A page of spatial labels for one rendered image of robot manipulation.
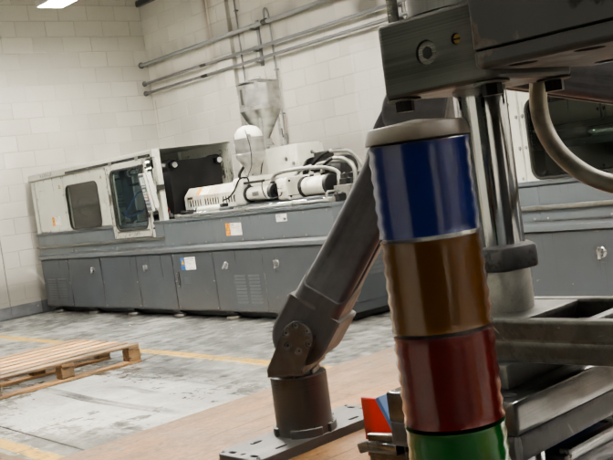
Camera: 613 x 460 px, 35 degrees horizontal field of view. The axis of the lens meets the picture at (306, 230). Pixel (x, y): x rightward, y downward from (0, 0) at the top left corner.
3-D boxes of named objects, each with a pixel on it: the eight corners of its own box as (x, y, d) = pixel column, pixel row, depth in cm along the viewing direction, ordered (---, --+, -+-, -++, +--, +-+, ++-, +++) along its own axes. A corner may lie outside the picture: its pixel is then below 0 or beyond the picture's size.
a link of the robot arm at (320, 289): (329, 362, 107) (468, 99, 99) (311, 377, 101) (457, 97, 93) (283, 334, 108) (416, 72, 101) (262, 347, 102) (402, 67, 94)
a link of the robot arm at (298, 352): (335, 306, 107) (287, 310, 109) (310, 320, 99) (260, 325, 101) (342, 360, 108) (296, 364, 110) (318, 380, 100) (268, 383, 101)
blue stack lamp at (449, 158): (422, 228, 38) (411, 145, 38) (502, 222, 35) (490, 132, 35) (358, 242, 36) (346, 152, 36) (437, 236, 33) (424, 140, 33)
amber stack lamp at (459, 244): (434, 314, 38) (423, 232, 38) (514, 315, 36) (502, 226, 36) (370, 334, 36) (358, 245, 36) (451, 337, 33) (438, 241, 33)
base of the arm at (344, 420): (381, 349, 109) (337, 346, 114) (247, 392, 95) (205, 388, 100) (390, 417, 109) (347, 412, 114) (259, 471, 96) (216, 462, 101)
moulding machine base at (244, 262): (46, 312, 1175) (33, 234, 1170) (119, 297, 1240) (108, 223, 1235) (346, 326, 752) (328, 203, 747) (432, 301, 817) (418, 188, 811)
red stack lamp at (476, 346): (445, 400, 39) (434, 318, 38) (525, 407, 36) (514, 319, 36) (383, 425, 36) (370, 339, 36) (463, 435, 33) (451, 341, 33)
